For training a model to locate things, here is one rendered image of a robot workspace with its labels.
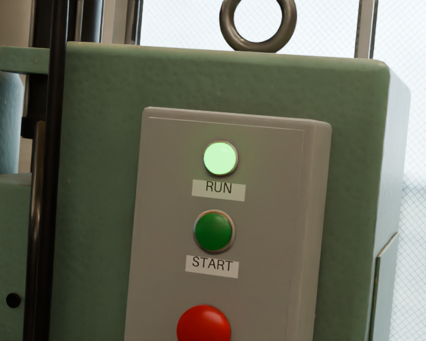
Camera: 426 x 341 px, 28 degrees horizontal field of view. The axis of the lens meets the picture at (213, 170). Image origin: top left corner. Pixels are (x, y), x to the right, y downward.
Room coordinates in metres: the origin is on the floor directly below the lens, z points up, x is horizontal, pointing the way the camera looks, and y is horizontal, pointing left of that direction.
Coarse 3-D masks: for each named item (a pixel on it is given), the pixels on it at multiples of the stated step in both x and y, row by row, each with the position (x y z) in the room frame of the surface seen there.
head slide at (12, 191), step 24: (0, 192) 0.61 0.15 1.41; (24, 192) 0.60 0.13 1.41; (0, 216) 0.61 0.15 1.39; (24, 216) 0.60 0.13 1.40; (0, 240) 0.61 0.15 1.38; (24, 240) 0.60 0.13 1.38; (0, 264) 0.61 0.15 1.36; (24, 264) 0.60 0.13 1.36; (0, 288) 0.61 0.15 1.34; (24, 288) 0.60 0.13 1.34; (0, 312) 0.61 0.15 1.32; (0, 336) 0.61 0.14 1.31
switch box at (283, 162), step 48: (144, 144) 0.47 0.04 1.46; (192, 144) 0.46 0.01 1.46; (240, 144) 0.46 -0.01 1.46; (288, 144) 0.45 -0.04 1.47; (144, 192) 0.47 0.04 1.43; (288, 192) 0.45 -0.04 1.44; (144, 240) 0.47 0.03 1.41; (192, 240) 0.46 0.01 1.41; (240, 240) 0.45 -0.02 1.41; (288, 240) 0.45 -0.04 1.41; (144, 288) 0.47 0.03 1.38; (192, 288) 0.46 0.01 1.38; (240, 288) 0.45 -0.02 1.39; (288, 288) 0.45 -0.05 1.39; (144, 336) 0.47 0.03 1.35; (240, 336) 0.45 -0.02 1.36; (288, 336) 0.45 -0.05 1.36
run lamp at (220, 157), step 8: (216, 144) 0.45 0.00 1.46; (224, 144) 0.45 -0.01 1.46; (232, 144) 0.46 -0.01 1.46; (208, 152) 0.45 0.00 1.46; (216, 152) 0.45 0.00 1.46; (224, 152) 0.45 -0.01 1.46; (232, 152) 0.45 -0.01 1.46; (208, 160) 0.45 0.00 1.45; (216, 160) 0.45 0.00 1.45; (224, 160) 0.45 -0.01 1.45; (232, 160) 0.45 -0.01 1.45; (208, 168) 0.46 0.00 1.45; (216, 168) 0.45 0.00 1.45; (224, 168) 0.45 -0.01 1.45; (232, 168) 0.45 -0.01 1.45; (216, 176) 0.46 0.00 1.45; (224, 176) 0.46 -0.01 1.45
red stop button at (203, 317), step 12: (192, 312) 0.45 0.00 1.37; (204, 312) 0.45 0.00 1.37; (216, 312) 0.45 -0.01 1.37; (180, 324) 0.45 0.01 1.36; (192, 324) 0.45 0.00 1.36; (204, 324) 0.45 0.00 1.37; (216, 324) 0.45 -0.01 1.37; (228, 324) 0.45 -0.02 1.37; (180, 336) 0.45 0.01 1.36; (192, 336) 0.45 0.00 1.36; (204, 336) 0.45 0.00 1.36; (216, 336) 0.45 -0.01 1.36; (228, 336) 0.45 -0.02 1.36
